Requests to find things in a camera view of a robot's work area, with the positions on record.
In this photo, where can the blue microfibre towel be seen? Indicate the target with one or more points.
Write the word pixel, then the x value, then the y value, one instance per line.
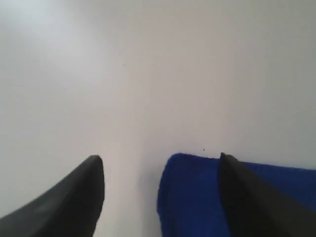
pixel 188 202

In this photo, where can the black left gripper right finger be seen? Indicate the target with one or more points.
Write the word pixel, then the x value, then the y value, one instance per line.
pixel 254 208

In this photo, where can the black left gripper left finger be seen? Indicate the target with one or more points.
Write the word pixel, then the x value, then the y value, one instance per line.
pixel 71 208

